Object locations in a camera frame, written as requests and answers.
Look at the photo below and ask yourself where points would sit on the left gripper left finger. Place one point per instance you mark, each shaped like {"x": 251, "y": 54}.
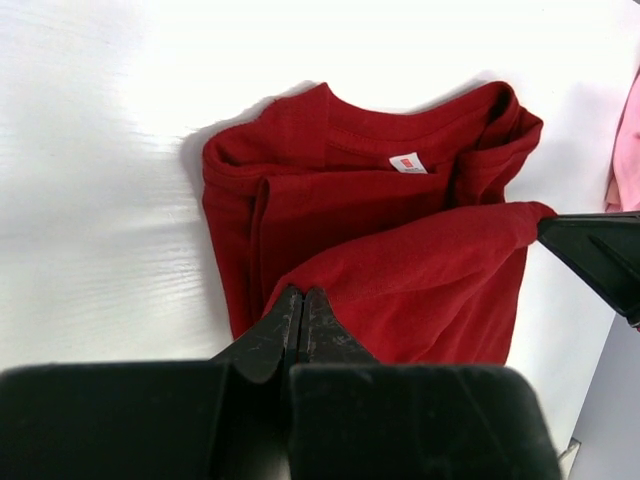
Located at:
{"x": 257, "y": 354}

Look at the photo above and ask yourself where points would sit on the pink t shirt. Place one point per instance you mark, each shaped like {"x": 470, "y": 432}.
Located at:
{"x": 623, "y": 189}

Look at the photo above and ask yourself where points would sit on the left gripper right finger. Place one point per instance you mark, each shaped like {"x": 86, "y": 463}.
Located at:
{"x": 323, "y": 339}

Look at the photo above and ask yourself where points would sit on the red t shirt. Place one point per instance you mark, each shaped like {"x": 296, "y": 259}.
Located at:
{"x": 401, "y": 219}

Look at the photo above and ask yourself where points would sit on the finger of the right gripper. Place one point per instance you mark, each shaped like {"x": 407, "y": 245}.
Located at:
{"x": 603, "y": 251}

